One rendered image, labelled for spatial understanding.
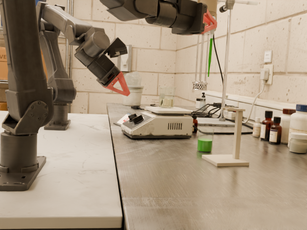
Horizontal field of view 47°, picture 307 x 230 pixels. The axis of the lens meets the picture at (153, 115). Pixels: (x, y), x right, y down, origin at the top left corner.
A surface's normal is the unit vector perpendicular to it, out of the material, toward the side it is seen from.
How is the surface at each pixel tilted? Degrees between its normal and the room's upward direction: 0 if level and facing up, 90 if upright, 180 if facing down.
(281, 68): 90
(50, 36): 58
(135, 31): 90
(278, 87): 90
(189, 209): 0
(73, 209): 0
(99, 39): 66
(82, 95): 90
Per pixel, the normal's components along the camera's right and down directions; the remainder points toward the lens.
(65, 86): 0.59, -0.43
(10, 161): -0.07, 0.11
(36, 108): 0.61, 0.12
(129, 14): -0.37, 0.92
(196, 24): -0.79, 0.00
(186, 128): 0.33, 0.12
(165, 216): 0.05, -0.99
